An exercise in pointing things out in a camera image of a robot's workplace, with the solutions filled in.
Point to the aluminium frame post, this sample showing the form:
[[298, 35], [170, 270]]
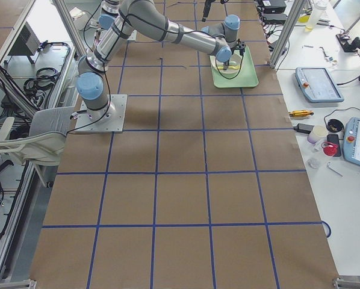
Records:
[[288, 27]]

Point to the metal allen key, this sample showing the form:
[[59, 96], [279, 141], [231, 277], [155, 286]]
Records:
[[330, 167]]

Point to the lower blue teach pendant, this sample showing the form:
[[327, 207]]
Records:
[[351, 143]]

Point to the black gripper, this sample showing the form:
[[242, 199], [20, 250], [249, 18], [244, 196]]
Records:
[[227, 62]]

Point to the blue teach pendant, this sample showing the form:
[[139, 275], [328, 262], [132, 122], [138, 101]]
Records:
[[351, 143], [317, 85]]

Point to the yellow plastic fork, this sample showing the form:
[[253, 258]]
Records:
[[228, 69]]

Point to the upper blue teach pendant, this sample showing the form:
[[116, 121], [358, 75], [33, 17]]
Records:
[[317, 85]]

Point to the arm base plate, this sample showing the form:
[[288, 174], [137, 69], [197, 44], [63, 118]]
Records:
[[109, 119], [132, 36]]

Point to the white round plate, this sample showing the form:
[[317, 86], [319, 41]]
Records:
[[235, 60]]

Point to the red round lid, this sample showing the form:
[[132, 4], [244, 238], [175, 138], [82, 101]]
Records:
[[329, 149]]

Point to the black smartphone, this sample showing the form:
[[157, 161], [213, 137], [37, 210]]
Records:
[[334, 138]]

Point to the white lavender cup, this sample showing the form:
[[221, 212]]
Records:
[[317, 133]]

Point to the white office chair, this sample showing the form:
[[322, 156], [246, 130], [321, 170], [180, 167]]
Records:
[[45, 143]]

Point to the grey electronics box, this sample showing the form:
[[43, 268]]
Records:
[[26, 44]]

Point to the light green plastic tray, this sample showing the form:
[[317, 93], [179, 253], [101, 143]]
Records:
[[246, 77]]

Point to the black round dish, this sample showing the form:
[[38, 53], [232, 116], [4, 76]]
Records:
[[334, 125]]

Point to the black power adapter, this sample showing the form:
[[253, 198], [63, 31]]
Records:
[[303, 128]]

